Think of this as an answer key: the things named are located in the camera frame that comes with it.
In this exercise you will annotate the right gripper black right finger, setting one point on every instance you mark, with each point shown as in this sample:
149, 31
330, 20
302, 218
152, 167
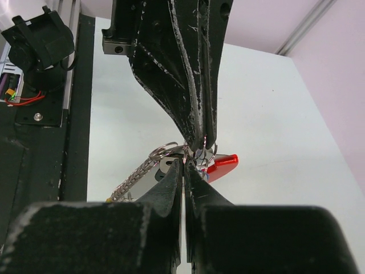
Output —
211, 227

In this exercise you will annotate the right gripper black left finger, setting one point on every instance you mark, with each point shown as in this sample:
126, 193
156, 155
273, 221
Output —
160, 230

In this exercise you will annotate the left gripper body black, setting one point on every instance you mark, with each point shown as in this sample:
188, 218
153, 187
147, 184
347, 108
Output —
139, 27

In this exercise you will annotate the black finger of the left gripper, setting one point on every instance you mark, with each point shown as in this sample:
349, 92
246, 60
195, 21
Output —
165, 61
213, 19

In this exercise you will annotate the keyring with chain and tags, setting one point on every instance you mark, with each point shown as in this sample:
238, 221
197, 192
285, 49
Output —
169, 160

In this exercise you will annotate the left aluminium frame post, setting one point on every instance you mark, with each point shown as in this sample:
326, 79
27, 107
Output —
305, 25

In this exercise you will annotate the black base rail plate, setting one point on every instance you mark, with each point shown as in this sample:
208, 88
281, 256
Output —
40, 164

